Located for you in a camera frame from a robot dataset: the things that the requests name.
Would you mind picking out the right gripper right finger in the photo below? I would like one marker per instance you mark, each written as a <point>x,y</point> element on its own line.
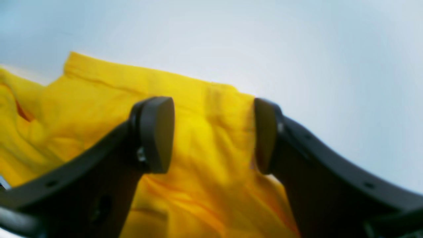
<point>330,197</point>

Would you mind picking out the orange yellow T-shirt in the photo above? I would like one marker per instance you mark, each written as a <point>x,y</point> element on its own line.
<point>209,187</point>

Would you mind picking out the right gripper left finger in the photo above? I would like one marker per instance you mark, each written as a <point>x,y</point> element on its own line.
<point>91,195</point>

